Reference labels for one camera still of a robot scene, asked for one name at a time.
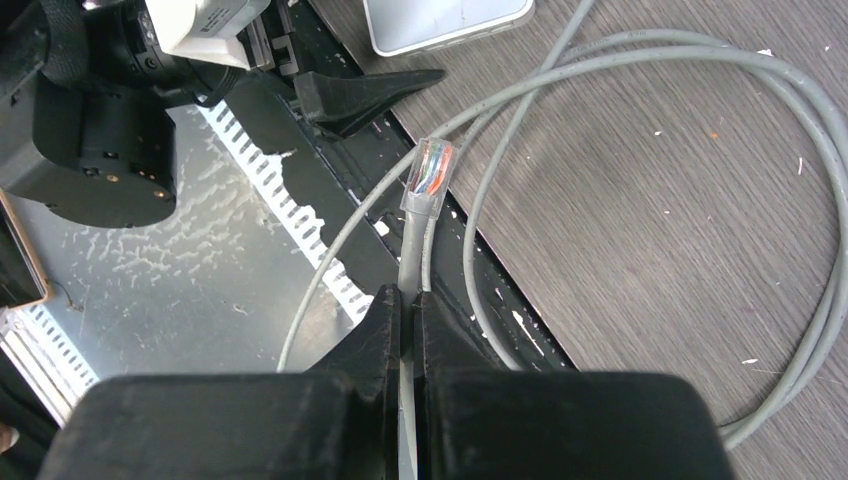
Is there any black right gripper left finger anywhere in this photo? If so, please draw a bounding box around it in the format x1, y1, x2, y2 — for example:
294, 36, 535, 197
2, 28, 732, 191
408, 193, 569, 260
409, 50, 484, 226
39, 285, 401, 479

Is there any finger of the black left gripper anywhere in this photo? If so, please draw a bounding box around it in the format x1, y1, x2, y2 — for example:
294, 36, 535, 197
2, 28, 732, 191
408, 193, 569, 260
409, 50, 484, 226
293, 69, 446, 140

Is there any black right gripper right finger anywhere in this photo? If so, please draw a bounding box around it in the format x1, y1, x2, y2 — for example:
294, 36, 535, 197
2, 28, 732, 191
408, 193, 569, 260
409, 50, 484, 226
413, 292, 734, 479

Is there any white network switch box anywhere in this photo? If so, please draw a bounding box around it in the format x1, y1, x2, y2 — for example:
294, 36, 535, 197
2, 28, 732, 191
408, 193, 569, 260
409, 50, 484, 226
362, 0, 536, 57

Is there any grey ethernet cable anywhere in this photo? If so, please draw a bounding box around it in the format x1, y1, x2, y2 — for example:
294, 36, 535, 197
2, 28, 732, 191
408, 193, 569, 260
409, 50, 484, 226
276, 0, 848, 480

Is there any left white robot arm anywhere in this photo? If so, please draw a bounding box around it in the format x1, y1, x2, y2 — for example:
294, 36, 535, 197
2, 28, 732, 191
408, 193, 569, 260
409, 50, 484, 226
1, 1, 445, 228

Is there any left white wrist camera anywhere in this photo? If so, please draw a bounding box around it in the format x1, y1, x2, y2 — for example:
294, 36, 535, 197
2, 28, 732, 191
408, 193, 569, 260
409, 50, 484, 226
145, 0, 271, 70

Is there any slotted cable duct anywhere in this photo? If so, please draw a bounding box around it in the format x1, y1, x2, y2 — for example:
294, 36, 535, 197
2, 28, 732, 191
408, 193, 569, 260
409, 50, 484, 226
0, 99, 376, 425

